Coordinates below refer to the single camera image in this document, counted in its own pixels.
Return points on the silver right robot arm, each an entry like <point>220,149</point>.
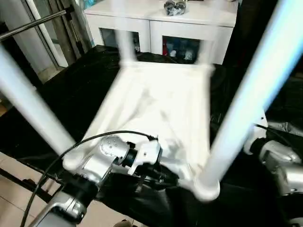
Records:
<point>284,165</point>

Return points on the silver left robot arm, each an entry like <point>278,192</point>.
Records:
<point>101,160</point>

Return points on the dark rounded robot body part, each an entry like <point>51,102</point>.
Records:
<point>124,223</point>

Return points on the white cabinet with glass doors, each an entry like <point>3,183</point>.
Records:
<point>189,26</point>

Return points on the grey curtain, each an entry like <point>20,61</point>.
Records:
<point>71,30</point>

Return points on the black backdrop cloth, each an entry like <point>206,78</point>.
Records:
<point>248,28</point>

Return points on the white upright pipe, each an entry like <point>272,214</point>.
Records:
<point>47,35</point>

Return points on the grey metal rod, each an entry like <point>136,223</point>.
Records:
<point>30,24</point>

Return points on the black folding table frame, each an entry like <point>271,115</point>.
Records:
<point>28,184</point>

